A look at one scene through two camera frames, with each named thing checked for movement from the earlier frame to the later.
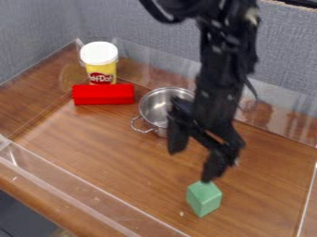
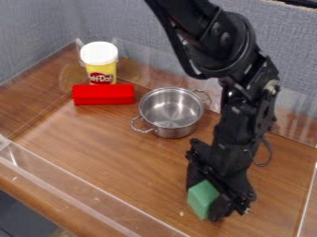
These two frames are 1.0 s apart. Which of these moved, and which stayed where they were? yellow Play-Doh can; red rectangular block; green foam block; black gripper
Moved: black gripper
Stayed: red rectangular block; yellow Play-Doh can; green foam block
